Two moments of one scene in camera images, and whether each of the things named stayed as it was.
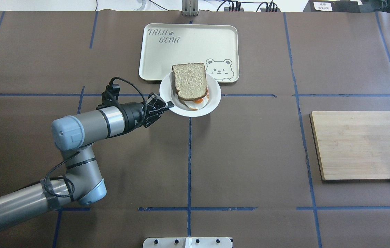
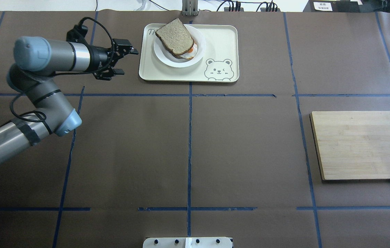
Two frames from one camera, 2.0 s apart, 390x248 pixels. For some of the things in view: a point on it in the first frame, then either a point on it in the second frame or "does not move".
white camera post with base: x=188 y=242 does not move
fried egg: x=198 y=104 → x=190 y=54
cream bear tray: x=164 y=45 does not move
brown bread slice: x=190 y=81 → x=175 y=37
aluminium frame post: x=190 y=8 does not move
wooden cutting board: x=363 y=146 does not move
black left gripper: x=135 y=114 → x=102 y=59
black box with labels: x=333 y=6 does not move
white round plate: x=168 y=93 → x=166 y=56
